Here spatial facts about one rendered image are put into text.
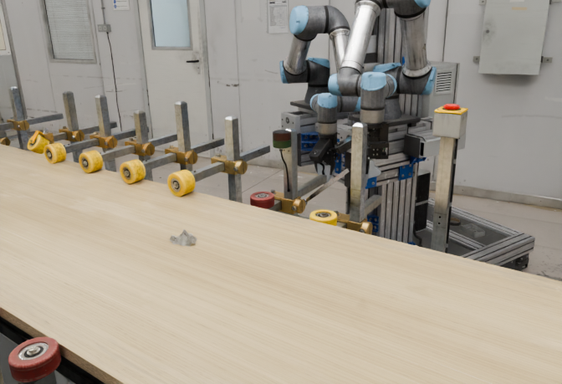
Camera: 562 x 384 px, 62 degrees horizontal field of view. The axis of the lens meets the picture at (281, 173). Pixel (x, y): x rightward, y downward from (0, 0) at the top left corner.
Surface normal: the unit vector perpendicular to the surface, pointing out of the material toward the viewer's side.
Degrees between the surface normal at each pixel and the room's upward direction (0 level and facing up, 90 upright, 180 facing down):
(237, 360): 0
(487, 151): 90
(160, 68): 90
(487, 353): 0
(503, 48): 90
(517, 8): 90
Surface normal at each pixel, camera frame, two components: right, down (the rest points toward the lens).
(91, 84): -0.48, 0.28
